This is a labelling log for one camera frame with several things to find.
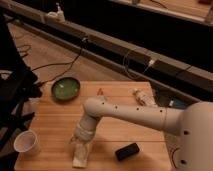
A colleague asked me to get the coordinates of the blue power box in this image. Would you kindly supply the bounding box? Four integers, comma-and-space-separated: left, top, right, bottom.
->
169, 100, 188, 109

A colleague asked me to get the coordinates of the black camera stand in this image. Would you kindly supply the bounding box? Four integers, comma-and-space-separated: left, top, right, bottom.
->
0, 11, 42, 171

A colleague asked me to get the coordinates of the small orange carrot toy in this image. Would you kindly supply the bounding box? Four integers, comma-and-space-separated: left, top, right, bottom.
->
97, 88, 104, 95

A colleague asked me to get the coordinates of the black floor cable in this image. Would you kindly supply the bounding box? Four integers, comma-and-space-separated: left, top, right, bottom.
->
16, 36, 89, 86

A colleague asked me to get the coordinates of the green round bowl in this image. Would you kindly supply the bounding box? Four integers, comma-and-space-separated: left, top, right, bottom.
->
51, 77, 81, 101

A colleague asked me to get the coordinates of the black rectangular phone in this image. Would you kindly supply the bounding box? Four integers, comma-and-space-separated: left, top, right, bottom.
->
115, 143, 140, 161

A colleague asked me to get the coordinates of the white plug cable on rail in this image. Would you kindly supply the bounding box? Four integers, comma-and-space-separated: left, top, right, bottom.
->
122, 49, 156, 81

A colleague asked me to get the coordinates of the white paper cup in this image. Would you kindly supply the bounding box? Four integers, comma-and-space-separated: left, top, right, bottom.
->
13, 130, 41, 156

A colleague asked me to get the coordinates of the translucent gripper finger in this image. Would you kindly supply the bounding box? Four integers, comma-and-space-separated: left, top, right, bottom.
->
70, 137, 92, 160

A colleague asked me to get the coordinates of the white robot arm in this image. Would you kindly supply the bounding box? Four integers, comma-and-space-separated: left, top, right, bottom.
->
73, 96, 213, 171

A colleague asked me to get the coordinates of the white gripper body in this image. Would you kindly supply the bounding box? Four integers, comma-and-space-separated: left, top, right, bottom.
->
74, 115, 100, 142

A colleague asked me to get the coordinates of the white sponge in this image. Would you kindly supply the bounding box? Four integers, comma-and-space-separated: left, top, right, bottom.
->
72, 146, 89, 168

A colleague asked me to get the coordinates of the white object on rail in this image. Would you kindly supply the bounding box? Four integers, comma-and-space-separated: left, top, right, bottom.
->
46, 3, 65, 22

